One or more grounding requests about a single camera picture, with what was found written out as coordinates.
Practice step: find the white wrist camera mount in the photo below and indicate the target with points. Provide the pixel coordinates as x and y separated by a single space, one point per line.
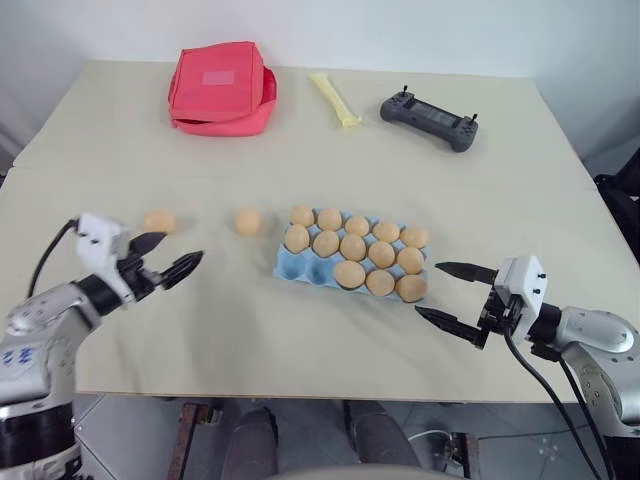
100 245
525 285

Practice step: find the rusty table leg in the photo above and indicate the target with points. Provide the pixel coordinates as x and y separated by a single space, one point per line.
186 440
462 452

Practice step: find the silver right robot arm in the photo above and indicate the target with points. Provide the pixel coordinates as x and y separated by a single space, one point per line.
595 340

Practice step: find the brown egg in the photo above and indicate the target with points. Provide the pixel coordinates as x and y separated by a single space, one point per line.
159 221
357 226
329 219
380 283
381 253
353 247
414 236
302 216
247 221
349 274
297 237
410 260
411 288
386 231
326 243

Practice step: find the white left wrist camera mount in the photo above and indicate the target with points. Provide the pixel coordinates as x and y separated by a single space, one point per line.
100 245

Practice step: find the red fabric bag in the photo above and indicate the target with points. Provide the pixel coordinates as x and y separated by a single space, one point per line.
217 90

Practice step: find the grey handheld controller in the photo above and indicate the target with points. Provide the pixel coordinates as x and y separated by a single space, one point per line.
430 117

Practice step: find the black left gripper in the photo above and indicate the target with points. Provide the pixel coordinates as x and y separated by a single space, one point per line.
140 275

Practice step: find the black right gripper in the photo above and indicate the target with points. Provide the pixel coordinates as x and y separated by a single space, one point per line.
495 315

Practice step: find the blue egg carton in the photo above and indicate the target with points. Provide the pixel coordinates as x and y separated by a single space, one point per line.
310 267

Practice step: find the dark rounded shape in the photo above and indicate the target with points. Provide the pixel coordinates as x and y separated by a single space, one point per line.
250 442
380 435

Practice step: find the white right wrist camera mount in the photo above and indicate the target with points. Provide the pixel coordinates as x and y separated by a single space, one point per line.
525 285

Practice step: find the pale yellow packet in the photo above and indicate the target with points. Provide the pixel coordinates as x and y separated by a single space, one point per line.
335 100

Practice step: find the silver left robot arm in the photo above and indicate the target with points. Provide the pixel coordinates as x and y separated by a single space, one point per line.
45 330

